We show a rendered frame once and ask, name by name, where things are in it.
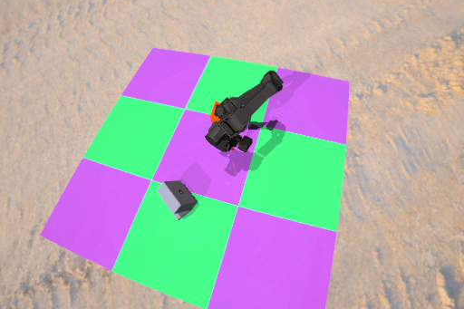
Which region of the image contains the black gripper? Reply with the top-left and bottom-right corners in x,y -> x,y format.
208,121 -> 253,152

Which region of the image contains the grey sloped panel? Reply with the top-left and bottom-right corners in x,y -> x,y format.
157,180 -> 197,220

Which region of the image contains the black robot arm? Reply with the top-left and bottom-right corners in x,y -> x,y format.
205,70 -> 284,152

